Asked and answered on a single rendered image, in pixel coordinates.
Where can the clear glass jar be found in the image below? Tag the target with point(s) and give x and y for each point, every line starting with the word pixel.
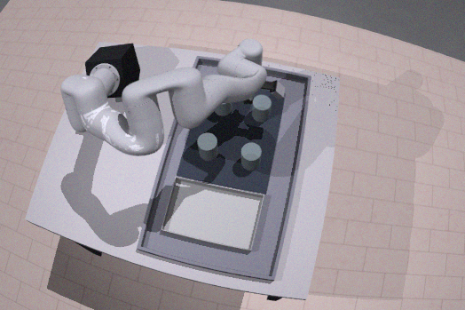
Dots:
pixel 261 108
pixel 224 109
pixel 250 156
pixel 207 144

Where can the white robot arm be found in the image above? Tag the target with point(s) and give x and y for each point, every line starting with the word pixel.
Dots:
pixel 143 134

